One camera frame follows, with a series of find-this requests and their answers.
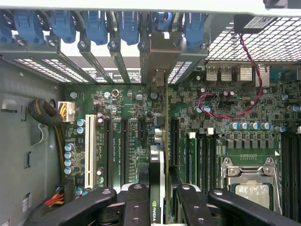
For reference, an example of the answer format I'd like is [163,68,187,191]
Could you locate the black RAM slot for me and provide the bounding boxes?
[204,135,212,189]
[197,135,205,189]

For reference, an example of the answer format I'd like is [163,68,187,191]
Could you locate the installed green RAM stick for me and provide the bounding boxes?
[185,131,198,186]

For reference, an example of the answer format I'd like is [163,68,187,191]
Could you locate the metal CPU socket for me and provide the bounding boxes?
[220,156,284,216]

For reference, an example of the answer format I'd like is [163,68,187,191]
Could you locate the long PCIe expansion slot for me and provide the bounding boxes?
[120,118,130,189]
[172,118,180,167]
[104,118,114,189]

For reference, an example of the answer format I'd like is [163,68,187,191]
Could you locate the installed silver CPU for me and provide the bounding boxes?
[232,180,271,209]

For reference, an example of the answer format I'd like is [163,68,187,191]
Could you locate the white PCI expansion slot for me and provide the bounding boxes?
[84,114,97,189]

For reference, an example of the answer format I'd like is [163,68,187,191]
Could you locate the short PCIe expansion slot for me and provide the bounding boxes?
[137,118,147,140]

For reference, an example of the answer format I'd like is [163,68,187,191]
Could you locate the green motherboard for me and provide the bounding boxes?
[58,62,301,226]

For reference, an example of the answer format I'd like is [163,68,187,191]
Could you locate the white power connector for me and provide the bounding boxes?
[57,100,76,122]

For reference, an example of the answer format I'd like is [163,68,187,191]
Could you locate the silver rear port housing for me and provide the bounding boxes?
[254,63,270,88]
[206,65,219,82]
[220,65,233,82]
[238,64,254,83]

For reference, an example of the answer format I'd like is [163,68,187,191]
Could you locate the black open PC case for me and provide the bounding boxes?
[0,0,301,226]

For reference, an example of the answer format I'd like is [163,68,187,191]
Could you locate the blue rear port connector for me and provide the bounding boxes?
[269,67,293,81]

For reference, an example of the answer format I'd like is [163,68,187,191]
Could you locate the blue slot retention clip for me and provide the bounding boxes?
[50,10,77,44]
[13,10,45,45]
[82,10,109,46]
[184,13,205,48]
[117,11,141,46]
[151,11,174,32]
[0,14,13,44]

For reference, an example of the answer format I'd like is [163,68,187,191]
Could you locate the red yellow power wires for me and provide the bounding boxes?
[44,185,71,208]

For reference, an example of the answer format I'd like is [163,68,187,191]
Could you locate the red black twisted wire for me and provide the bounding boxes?
[198,32,263,119]

